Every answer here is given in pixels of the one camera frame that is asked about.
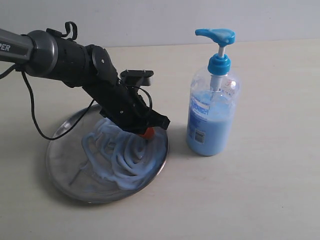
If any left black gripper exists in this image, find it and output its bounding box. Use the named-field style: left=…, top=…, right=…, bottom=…
left=82, top=82, right=170, bottom=139

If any blue soap smear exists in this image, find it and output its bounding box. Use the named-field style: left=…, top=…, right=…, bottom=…
left=81, top=118, right=168, bottom=191

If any blue pump lotion bottle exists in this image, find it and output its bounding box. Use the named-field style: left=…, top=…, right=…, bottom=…
left=186, top=28, right=241, bottom=156

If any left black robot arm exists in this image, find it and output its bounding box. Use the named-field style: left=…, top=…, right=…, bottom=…
left=0, top=22, right=170, bottom=136

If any round steel plate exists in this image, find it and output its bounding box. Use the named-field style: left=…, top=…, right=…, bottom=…
left=45, top=104, right=169, bottom=204

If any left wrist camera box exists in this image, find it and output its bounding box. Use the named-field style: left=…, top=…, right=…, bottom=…
left=120, top=69, right=154, bottom=87

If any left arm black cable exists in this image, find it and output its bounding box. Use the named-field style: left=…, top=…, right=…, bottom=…
left=0, top=21, right=96, bottom=141

